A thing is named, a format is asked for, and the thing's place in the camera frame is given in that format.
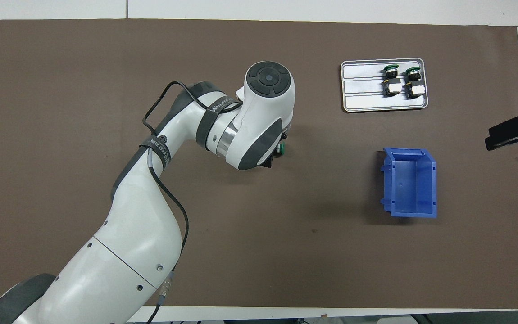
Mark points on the green push button switch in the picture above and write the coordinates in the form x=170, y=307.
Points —
x=392, y=87
x=414, y=90
x=281, y=150

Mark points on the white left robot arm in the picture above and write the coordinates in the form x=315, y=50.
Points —
x=142, y=225

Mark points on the grey metal tray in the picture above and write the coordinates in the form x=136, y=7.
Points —
x=362, y=101

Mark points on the blue plastic bin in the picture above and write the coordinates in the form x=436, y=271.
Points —
x=410, y=209

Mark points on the brown table mat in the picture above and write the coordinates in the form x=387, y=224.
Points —
x=106, y=45

